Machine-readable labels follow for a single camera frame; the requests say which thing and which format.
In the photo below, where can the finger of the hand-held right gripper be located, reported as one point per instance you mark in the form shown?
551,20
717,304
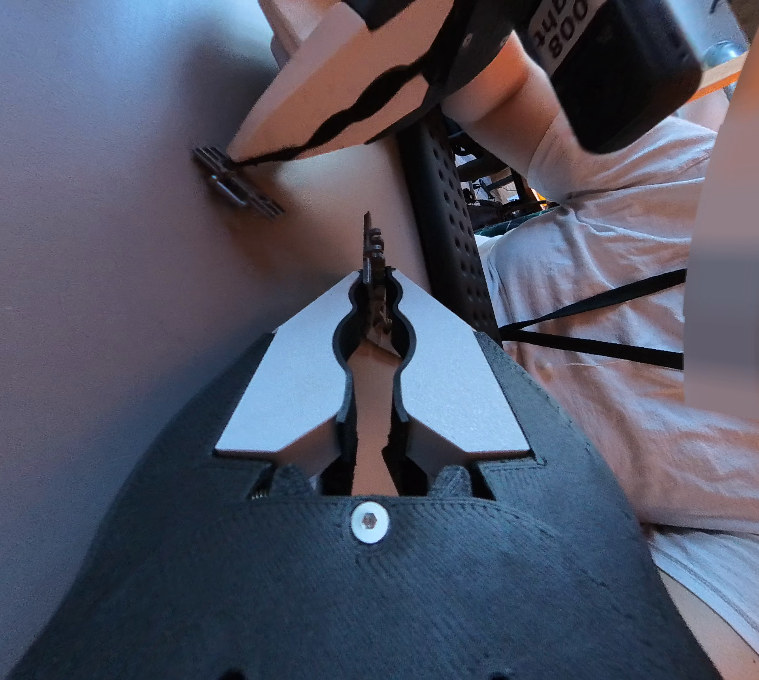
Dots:
332,69
385,117

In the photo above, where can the person's right forearm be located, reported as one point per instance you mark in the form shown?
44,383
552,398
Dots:
492,99

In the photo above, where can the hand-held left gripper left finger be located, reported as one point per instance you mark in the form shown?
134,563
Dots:
284,395

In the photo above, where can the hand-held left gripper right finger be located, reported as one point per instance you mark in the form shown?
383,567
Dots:
468,395

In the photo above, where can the small black track link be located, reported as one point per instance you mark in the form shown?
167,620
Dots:
237,191

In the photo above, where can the light wooden beam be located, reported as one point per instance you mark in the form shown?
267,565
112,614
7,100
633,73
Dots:
720,78

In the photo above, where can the black perforated panel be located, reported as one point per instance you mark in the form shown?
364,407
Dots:
450,229

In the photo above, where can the silver metal dome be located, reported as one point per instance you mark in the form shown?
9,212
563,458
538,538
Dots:
723,52

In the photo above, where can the grey desk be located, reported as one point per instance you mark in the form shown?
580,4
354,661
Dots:
118,217

